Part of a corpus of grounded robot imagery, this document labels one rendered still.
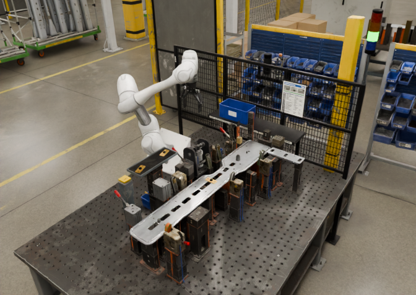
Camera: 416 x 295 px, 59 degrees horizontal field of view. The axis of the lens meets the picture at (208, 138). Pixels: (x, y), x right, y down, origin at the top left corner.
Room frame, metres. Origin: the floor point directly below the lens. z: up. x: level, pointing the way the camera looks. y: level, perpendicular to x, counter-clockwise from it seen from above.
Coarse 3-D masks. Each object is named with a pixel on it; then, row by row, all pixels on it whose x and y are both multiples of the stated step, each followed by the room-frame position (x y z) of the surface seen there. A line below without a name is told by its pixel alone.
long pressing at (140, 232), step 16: (256, 144) 2.65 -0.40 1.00; (224, 160) 2.42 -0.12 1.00; (240, 160) 2.42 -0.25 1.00; (256, 160) 2.42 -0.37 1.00; (208, 176) 2.21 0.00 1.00; (224, 176) 2.21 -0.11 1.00; (192, 192) 2.03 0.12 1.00; (208, 192) 2.02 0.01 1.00; (160, 208) 1.86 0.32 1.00; (192, 208) 1.86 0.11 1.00; (144, 224) 1.72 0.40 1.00; (160, 224) 1.72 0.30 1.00; (144, 240) 1.59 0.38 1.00
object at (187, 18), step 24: (168, 0) 5.18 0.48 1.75; (192, 0) 4.93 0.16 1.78; (216, 0) 4.67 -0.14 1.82; (168, 24) 5.20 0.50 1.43; (192, 24) 4.94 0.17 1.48; (216, 24) 4.71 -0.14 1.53; (168, 48) 5.23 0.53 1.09; (216, 48) 4.71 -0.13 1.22; (168, 72) 5.24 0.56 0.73; (216, 72) 4.72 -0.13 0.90; (168, 96) 5.27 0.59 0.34
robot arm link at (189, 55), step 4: (184, 52) 2.38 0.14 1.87; (188, 52) 2.37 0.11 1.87; (192, 52) 2.37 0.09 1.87; (184, 56) 2.36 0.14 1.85; (188, 56) 2.35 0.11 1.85; (192, 56) 2.35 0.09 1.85; (196, 56) 2.38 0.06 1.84; (184, 60) 2.34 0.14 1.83; (188, 60) 2.33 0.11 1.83; (192, 60) 2.34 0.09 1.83; (196, 60) 2.37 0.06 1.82; (196, 64) 2.35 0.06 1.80; (196, 68) 2.34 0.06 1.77; (196, 72) 2.38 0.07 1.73
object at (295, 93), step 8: (288, 88) 2.91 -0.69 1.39; (296, 88) 2.87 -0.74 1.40; (304, 88) 2.83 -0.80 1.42; (288, 96) 2.91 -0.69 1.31; (296, 96) 2.87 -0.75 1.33; (304, 96) 2.82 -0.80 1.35; (280, 104) 2.95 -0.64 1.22; (288, 104) 2.90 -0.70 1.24; (296, 104) 2.86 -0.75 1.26; (304, 104) 2.82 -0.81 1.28; (280, 112) 2.95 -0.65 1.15; (288, 112) 2.90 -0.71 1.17; (296, 112) 2.86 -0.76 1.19
